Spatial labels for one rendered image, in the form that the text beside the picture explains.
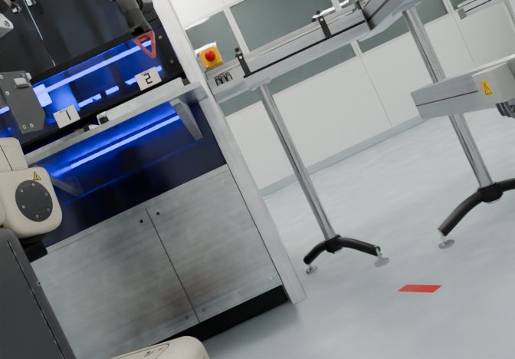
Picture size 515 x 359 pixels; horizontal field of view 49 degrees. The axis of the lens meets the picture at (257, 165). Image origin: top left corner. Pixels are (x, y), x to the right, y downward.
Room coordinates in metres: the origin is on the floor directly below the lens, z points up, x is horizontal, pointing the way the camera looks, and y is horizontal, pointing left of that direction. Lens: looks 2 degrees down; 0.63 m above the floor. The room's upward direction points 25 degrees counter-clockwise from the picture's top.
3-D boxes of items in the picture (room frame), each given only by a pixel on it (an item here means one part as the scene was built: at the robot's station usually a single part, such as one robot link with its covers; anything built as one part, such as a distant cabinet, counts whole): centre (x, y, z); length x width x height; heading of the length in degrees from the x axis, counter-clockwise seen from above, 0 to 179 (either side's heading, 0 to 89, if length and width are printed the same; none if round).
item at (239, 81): (2.23, -0.03, 0.87); 0.14 x 0.13 x 0.02; 0
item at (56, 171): (1.98, 0.66, 0.79); 0.34 x 0.03 x 0.13; 0
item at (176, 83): (1.95, 0.23, 0.90); 0.34 x 0.26 x 0.04; 0
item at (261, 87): (2.33, -0.15, 0.46); 0.09 x 0.09 x 0.77; 0
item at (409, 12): (2.01, -0.72, 0.46); 0.09 x 0.09 x 0.77; 0
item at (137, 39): (1.80, 0.15, 1.05); 0.07 x 0.07 x 0.09; 0
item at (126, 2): (1.79, 0.15, 1.18); 0.07 x 0.06 x 0.07; 151
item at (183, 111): (1.99, 0.16, 0.79); 0.34 x 0.03 x 0.13; 0
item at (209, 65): (2.19, -0.01, 0.99); 0.08 x 0.07 x 0.07; 0
